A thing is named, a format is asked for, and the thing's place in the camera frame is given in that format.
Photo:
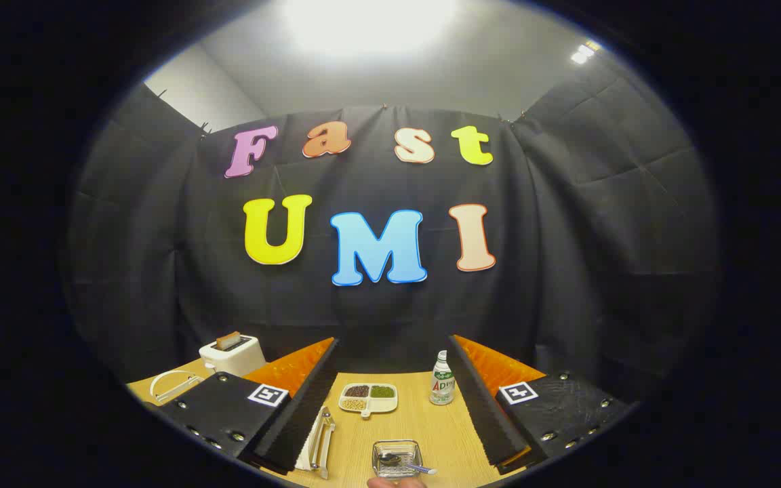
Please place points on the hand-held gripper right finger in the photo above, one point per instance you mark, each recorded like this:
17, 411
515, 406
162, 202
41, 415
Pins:
482, 407

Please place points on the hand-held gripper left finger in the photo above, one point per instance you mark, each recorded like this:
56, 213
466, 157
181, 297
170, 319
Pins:
309, 407

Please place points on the metal spoon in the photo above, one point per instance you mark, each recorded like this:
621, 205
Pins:
390, 460

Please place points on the yellow beans pile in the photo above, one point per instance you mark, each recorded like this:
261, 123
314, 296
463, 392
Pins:
354, 404

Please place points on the white drink bottle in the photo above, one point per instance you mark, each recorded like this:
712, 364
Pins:
442, 386

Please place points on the white ribbed drip tray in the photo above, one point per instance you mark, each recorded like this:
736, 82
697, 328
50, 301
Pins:
305, 455

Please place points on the dark red beans pile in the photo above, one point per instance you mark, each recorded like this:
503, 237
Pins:
357, 391

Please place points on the green beans pile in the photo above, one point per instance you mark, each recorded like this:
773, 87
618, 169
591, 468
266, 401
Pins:
382, 392

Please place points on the white divided snack tray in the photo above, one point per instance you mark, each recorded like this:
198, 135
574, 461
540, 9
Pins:
385, 405

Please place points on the white toaster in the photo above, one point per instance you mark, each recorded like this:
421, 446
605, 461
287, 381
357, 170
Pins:
234, 360

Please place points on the brown bread slice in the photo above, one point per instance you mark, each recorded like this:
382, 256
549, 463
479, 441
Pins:
228, 340

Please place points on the black backdrop cloth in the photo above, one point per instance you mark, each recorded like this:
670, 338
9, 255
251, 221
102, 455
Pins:
567, 271

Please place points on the ceiling light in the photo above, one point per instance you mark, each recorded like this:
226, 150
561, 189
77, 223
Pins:
583, 53

